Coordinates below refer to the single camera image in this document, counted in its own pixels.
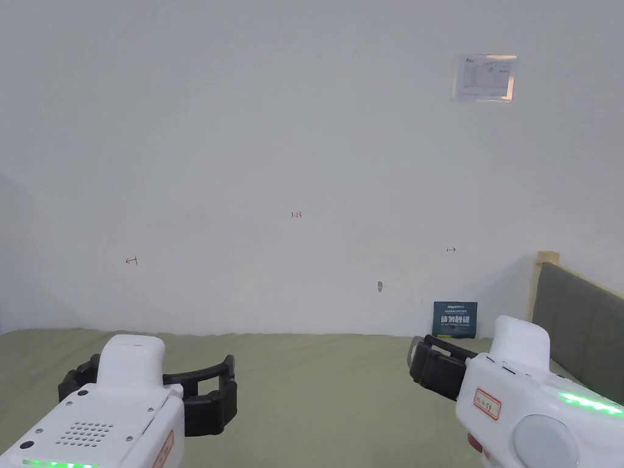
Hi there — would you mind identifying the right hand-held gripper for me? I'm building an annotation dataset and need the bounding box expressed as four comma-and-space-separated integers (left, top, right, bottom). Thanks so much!
405, 315, 624, 468

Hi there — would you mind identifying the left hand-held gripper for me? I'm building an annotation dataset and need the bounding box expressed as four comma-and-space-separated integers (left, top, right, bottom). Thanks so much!
0, 334, 239, 468

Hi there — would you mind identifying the dark blue sign card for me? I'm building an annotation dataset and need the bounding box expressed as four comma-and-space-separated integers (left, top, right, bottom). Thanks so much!
432, 300, 479, 340

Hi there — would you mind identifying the bed with pale green sheet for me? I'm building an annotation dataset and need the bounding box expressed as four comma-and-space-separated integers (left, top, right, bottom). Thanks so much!
0, 327, 624, 468

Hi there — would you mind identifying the grey padded headboard, wooden frame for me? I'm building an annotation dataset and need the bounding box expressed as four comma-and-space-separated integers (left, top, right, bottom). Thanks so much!
530, 250, 624, 406

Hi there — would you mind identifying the white paper notice on wall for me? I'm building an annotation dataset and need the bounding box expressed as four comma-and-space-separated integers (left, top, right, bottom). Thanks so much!
453, 53, 518, 104

